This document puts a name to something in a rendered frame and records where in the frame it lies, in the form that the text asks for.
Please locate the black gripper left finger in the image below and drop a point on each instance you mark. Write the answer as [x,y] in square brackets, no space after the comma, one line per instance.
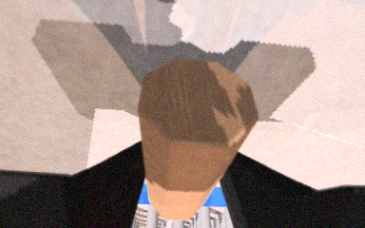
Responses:
[105,195]

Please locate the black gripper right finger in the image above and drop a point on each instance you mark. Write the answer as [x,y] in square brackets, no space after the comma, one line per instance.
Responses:
[258,196]

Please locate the blue flat strip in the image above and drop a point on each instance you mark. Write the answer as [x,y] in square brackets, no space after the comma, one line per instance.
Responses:
[216,198]

